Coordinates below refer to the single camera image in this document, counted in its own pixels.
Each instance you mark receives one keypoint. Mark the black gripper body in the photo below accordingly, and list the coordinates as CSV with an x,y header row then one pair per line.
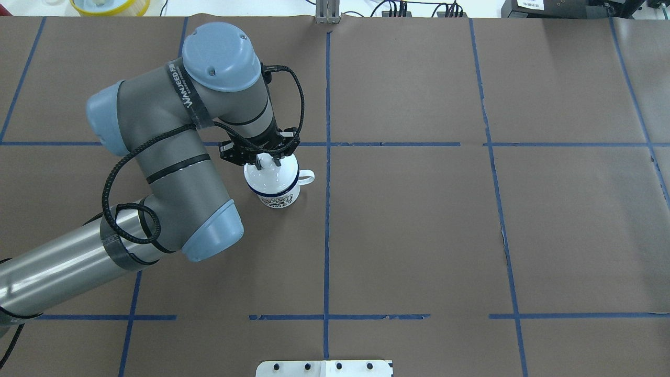
x,y
258,148

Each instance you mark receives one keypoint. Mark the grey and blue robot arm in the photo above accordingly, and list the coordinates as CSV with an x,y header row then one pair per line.
x,y
164,195

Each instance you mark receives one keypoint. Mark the white enamel mug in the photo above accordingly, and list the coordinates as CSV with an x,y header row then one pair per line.
x,y
284,195

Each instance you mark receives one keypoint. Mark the brown paper table mat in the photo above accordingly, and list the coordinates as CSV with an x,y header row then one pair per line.
x,y
490,200

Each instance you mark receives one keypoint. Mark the yellow rimmed bowl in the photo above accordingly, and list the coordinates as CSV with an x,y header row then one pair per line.
x,y
111,8

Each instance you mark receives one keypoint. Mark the black box top right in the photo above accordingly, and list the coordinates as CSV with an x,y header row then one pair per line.
x,y
569,9

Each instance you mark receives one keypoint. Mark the aluminium frame post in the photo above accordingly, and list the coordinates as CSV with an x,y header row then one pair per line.
x,y
327,11

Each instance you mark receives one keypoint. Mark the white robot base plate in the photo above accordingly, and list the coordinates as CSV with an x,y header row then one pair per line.
x,y
325,368

